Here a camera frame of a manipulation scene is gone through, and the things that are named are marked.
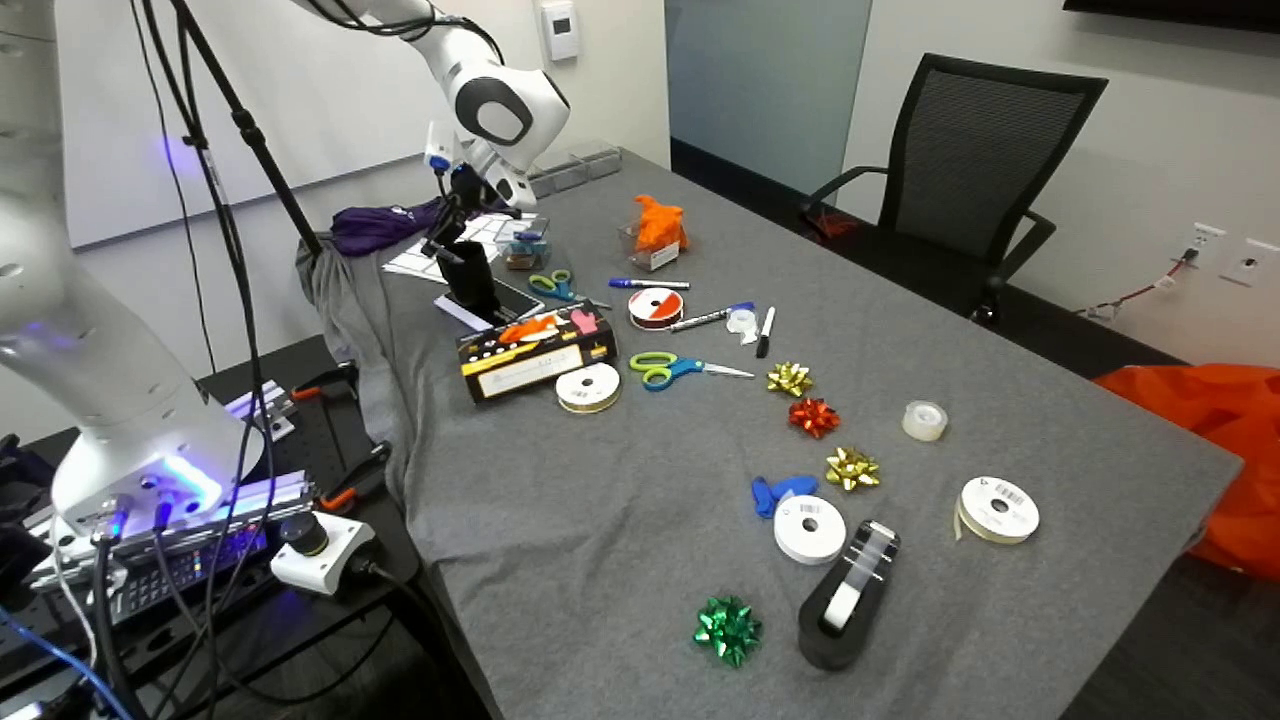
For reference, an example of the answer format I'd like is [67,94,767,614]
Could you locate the clear container with blue items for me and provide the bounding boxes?
[503,224,560,277]

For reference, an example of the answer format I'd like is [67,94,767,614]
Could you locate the white wall outlet plate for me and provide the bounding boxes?
[1177,215,1233,271]
[1216,230,1280,291]

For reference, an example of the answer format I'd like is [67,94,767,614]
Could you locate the white label sheets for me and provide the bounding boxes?
[380,208,545,287]

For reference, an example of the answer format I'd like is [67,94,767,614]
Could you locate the black power cable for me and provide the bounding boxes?
[343,555,498,720]

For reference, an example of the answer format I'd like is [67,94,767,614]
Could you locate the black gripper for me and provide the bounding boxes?
[439,159,519,260]

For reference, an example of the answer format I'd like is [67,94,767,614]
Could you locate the white power adapter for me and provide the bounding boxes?
[266,507,380,599]

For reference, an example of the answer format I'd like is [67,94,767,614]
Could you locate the orange plastic bag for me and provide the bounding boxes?
[1090,356,1280,582]

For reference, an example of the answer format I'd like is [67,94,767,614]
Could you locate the blue green scissors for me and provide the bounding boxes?
[623,343,758,397]
[523,263,584,307]

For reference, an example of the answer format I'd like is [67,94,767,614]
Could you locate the purple cloth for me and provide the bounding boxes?
[325,193,460,260]

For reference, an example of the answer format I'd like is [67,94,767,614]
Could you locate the orange black clamp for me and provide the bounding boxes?
[310,448,401,518]
[285,369,365,407]

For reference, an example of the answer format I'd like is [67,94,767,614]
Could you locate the clear plastic tray organizer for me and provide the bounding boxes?
[523,144,628,208]

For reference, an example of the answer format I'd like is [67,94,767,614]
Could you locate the gold gift bow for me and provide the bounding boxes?
[758,356,818,402]
[818,444,887,499]

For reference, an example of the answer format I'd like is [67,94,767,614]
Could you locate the red gift bow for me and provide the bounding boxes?
[782,390,849,444]

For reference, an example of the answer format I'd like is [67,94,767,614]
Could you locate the wall whiteboard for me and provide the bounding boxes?
[52,0,555,252]

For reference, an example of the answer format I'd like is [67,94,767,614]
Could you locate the black tape dispenser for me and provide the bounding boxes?
[790,515,903,674]

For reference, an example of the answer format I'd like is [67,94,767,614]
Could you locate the black box of orange gloves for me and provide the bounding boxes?
[451,298,620,407]

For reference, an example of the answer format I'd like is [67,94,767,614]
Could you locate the small white plastic item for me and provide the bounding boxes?
[719,298,763,343]

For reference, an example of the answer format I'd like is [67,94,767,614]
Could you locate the red ribbon spool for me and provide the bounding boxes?
[623,284,687,330]

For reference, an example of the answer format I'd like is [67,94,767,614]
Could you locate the silver blue pen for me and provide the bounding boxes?
[663,305,737,336]

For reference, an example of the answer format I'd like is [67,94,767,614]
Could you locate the grey robot mounting base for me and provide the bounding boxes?
[14,463,325,633]

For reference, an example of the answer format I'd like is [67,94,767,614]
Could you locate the white wall thermostat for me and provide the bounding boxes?
[537,0,589,66]

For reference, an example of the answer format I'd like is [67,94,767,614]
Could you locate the blue cable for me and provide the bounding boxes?
[0,602,141,720]

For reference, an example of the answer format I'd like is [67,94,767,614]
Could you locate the thin wall cable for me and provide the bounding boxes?
[1076,243,1205,324]

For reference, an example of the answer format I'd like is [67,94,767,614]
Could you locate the clear tape roll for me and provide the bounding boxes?
[894,397,955,448]

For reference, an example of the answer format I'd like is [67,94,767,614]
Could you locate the black wall television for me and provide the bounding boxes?
[1059,0,1280,38]

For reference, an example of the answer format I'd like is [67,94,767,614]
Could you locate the black camera tripod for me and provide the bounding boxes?
[131,0,331,260]

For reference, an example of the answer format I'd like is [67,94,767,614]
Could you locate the black mesh office chair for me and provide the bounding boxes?
[796,47,1111,330]

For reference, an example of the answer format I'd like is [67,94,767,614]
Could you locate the white ribbon spool gold edge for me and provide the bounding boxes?
[947,473,1048,549]

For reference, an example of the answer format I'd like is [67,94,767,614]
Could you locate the black mug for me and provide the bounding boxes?
[431,240,503,324]

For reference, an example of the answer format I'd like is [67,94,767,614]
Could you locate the green gift bow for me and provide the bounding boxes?
[687,591,767,670]

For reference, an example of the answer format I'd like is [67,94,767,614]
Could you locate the blue marker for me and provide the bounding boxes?
[605,271,696,297]

